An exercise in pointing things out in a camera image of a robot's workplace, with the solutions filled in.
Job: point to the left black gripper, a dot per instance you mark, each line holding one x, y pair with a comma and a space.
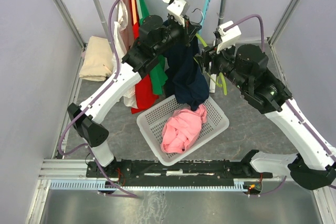
190, 30

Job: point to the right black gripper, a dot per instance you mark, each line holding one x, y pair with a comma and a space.
208, 55

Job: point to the yellow green hanger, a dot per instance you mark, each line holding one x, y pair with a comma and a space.
215, 81

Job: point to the navy blue t shirt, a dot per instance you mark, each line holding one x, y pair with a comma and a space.
184, 77

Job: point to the green t shirt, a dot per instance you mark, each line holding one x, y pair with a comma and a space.
157, 74

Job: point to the pink t shirt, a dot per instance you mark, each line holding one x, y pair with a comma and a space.
182, 129

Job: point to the mint green hanger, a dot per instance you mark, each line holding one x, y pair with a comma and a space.
138, 6

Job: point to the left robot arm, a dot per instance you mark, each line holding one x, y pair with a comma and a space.
155, 37

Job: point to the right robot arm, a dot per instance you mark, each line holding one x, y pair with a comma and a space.
246, 67

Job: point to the orange hanger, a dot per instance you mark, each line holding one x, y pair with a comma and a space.
134, 13

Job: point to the white t shirt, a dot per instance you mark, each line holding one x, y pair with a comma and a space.
123, 39

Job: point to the grey hanger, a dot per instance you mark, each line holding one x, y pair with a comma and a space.
120, 12

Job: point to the red t shirt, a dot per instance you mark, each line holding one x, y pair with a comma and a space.
144, 96

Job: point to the white plastic basket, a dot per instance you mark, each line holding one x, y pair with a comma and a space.
152, 121

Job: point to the folded beige cloth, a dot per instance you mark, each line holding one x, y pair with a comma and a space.
97, 64

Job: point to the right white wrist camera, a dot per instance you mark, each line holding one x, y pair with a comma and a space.
226, 38

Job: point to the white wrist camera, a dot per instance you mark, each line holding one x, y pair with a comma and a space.
178, 9
226, 38

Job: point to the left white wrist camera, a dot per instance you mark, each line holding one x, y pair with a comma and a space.
178, 9

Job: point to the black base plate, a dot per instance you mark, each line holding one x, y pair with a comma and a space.
144, 172

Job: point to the light blue cable duct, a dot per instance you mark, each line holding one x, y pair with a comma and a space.
235, 185

